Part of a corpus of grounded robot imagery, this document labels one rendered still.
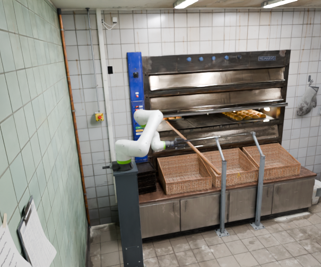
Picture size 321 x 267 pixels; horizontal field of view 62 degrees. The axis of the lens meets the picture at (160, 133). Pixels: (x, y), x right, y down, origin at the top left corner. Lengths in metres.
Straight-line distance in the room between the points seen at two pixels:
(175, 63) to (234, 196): 1.74
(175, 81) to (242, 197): 1.60
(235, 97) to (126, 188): 1.95
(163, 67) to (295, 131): 2.14
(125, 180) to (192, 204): 1.16
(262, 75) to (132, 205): 2.35
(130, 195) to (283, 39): 2.70
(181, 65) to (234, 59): 0.69
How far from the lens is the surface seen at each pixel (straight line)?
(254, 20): 3.64
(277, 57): 3.84
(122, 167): 2.26
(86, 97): 3.13
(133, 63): 3.09
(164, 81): 3.21
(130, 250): 2.67
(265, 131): 3.94
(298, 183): 3.82
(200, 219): 3.35
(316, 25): 4.16
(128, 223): 2.49
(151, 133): 2.25
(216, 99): 3.46
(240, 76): 3.57
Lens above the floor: 2.15
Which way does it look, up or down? 17 degrees down
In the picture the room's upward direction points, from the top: 2 degrees counter-clockwise
